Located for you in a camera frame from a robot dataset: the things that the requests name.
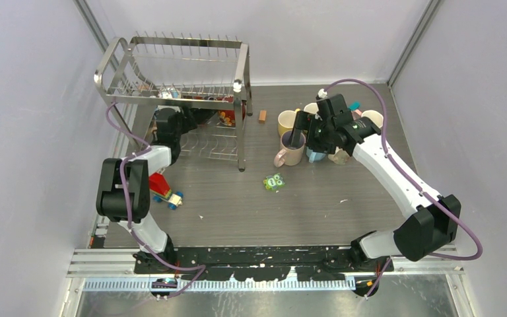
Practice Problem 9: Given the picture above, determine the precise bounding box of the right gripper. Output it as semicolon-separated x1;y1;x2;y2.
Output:
287;110;336;155

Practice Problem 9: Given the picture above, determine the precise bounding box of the lime green mug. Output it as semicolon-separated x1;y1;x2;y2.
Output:
303;102;319;115

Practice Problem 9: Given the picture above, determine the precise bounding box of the yellow cup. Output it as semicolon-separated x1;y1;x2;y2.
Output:
277;108;300;137

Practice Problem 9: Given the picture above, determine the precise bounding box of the light blue mug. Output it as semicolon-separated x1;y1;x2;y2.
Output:
306;148;327;163

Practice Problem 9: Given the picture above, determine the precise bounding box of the pale pink marbled mug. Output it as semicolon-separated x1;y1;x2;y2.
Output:
273;130;306;168

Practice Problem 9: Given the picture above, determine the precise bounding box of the beige patterned mug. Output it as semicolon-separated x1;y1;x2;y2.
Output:
327;147;351;165

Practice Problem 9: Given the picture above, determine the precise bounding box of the pink faceted mug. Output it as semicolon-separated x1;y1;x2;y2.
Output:
353;110;384;129

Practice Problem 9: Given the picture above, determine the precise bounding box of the black cup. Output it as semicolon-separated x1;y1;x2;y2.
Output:
191;108;218;125

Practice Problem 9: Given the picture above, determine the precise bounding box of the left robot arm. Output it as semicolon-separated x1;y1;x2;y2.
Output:
96;106;197;273

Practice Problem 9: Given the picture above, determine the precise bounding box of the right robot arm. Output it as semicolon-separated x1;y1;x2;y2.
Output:
286;94;461;271

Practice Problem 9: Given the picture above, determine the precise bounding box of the steel two-tier dish rack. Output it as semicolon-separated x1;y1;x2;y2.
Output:
94;33;253;172

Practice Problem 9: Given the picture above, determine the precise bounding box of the small wooden block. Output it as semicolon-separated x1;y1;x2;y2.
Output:
258;110;267;124

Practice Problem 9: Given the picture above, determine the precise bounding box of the small teal block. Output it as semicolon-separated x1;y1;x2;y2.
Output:
349;102;360;112

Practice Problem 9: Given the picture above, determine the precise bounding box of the colourful brick toy car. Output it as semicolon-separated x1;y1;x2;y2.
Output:
149;172;184;210

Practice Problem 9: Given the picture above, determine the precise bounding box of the green owl toy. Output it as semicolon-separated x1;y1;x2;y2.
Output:
263;173;286;191

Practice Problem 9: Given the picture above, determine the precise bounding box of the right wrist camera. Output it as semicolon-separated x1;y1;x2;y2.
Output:
317;88;328;99

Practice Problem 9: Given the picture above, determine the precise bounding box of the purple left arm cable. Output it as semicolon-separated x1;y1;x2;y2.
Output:
105;102;207;299

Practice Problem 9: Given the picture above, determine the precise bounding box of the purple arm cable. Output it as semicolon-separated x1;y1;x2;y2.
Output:
105;102;207;299
319;79;484;299

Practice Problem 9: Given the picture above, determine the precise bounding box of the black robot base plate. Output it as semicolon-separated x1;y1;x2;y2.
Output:
133;246;393;282

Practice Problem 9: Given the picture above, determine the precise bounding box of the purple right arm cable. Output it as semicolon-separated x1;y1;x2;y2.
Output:
319;79;484;299

